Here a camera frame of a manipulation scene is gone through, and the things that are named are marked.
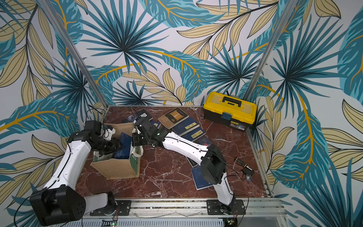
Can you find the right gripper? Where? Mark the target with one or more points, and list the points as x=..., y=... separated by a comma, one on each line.
x=137, y=139

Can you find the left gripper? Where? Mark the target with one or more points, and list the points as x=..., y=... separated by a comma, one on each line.
x=115, y=146

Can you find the blue book stack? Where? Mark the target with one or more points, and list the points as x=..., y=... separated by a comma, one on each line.
x=125, y=149
x=185, y=126
x=194, y=134

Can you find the green burlap Christmas bag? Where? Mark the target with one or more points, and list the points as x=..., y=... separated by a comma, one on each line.
x=112, y=168

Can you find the dark Guiguzi book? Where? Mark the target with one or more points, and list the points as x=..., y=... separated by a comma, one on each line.
x=204, y=140

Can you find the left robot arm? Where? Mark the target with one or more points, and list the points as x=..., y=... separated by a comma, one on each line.
x=58, y=202

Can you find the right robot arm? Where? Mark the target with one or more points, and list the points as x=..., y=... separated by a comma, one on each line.
x=213, y=164

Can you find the dark wolf cover book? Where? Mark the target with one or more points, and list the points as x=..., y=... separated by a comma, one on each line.
x=142, y=114

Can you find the brown cover book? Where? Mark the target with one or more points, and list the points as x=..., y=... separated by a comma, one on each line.
x=173, y=118

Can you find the blue book top stack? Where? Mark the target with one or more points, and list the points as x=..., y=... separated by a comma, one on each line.
x=185, y=126

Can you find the yellow black toolbox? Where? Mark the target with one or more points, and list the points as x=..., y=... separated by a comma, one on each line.
x=229, y=111

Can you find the small black gold connector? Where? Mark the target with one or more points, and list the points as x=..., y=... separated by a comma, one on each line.
x=246, y=170

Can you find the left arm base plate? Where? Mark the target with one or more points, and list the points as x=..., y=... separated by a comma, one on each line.
x=121, y=208

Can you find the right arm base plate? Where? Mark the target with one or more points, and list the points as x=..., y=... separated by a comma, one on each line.
x=215, y=207

